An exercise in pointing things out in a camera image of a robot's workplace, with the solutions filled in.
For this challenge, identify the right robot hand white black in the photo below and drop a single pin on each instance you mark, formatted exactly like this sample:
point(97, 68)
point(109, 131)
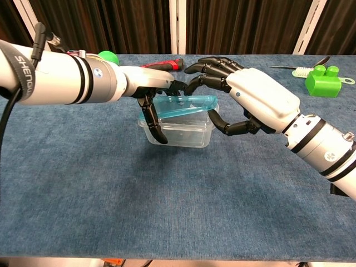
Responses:
point(264, 94)

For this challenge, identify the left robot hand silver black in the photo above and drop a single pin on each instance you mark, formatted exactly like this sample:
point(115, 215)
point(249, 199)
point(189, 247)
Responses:
point(144, 79)

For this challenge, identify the teal container lid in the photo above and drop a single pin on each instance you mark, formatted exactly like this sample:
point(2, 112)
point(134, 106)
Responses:
point(196, 101)

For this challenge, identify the clear plastic container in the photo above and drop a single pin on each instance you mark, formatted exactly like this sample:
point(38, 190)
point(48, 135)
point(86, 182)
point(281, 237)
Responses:
point(183, 135)

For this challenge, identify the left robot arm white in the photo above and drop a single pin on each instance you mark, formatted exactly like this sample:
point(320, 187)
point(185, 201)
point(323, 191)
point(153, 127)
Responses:
point(64, 78)

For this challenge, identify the metal spoon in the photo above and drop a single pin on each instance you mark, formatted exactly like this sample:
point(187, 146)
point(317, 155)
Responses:
point(281, 66)

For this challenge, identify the red black claw hammer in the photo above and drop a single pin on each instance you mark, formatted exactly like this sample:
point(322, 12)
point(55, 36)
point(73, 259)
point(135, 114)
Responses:
point(178, 63)

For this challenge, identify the green ball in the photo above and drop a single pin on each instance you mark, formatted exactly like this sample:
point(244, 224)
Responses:
point(109, 57)

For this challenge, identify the green brush white bristles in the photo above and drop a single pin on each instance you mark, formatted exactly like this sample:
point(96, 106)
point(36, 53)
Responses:
point(300, 72)

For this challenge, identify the green toy building block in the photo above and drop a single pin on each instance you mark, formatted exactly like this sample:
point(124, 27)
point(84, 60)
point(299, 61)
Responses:
point(322, 86)

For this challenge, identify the black pleated curtain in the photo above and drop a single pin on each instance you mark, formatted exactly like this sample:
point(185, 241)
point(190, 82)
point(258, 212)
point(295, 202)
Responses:
point(111, 25)

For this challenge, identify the blue table cloth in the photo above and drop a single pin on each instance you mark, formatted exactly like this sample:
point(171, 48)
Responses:
point(139, 194)

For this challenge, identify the white upright frame post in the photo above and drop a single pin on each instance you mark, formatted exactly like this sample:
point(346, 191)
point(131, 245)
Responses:
point(177, 27)

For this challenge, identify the white slanted frame post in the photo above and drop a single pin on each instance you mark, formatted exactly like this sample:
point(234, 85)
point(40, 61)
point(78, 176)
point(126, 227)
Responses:
point(27, 19)
point(310, 27)

